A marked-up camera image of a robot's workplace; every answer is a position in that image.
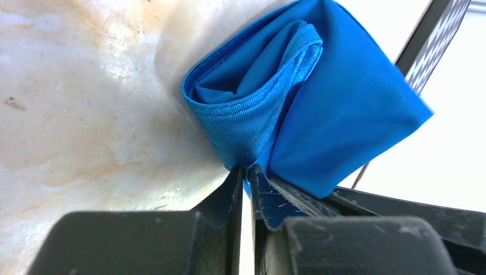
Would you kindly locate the black white checkerboard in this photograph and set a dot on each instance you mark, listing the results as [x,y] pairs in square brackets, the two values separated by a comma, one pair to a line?
[429,40]

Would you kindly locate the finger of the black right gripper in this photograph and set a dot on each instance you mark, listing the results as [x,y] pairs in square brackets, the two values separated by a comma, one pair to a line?
[462,231]

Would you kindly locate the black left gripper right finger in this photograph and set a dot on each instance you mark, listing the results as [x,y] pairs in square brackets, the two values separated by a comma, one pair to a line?
[301,237]

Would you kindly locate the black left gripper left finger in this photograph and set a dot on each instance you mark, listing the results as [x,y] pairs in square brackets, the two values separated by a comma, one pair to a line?
[202,240]

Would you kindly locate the blue cloth napkin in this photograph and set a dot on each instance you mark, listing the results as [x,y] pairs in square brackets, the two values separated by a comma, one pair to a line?
[304,92]

